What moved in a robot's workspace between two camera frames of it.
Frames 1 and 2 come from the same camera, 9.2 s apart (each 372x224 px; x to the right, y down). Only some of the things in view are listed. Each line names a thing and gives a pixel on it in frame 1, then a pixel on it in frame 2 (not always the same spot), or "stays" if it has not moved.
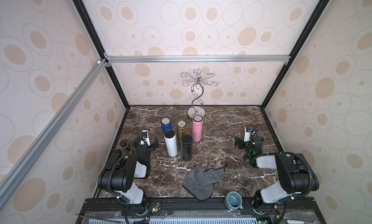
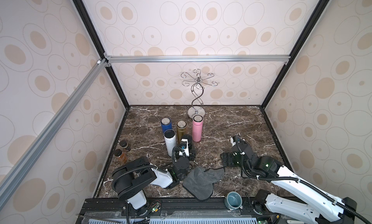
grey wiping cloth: [199, 182] stays
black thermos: [186, 147] stays
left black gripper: [152, 146] -> [192, 157]
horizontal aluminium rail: [202, 58] stays
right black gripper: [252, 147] -> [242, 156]
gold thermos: [181, 127] stays
